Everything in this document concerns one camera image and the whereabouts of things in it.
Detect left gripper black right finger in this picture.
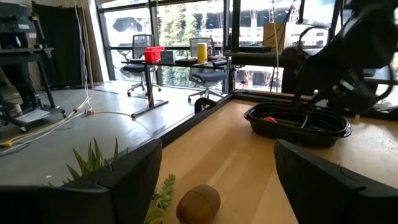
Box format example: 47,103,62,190
273,139,398,224

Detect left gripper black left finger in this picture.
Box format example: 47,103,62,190
0,138,163,224

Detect brown toy kiwi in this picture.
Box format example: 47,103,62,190
175,184,221,224

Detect succulent plant in black pot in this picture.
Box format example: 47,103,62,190
46,136,177,224

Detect brown cardboard box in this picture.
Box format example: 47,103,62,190
262,22,292,50

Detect black oval plastic container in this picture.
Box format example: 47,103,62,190
243,101,353,149

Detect grey mesh office chair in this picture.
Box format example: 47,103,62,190
123,34,162,97
186,37,229,103

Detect yellow cup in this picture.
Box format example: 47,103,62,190
197,42,208,63

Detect white flat tray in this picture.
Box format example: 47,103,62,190
14,108,52,124

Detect black office table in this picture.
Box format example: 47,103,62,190
120,58,231,119

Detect white teal box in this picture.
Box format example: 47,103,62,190
160,50,177,64

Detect red plastic box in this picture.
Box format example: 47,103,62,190
143,46,165,63

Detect black curtain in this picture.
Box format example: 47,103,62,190
30,1,91,88

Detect black equipment cart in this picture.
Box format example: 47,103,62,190
0,1,68,133

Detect white cable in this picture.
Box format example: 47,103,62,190
271,0,280,94

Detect yellow floor cable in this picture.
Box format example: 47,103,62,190
0,0,134,149

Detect white hanging cables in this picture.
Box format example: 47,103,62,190
73,0,94,110

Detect black window frame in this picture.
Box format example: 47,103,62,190
95,0,398,94

